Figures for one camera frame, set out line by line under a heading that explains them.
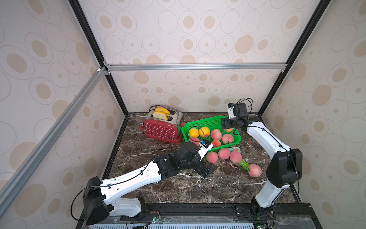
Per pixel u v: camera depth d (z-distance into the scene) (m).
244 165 0.90
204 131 1.00
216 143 0.95
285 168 0.47
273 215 0.73
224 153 0.90
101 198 0.39
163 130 0.92
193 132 0.98
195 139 0.98
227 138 0.95
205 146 0.59
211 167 0.59
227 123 0.80
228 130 0.85
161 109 0.95
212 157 0.90
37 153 0.50
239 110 0.69
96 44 0.81
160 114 0.92
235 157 0.88
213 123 1.13
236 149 0.97
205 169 0.59
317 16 0.71
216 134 0.99
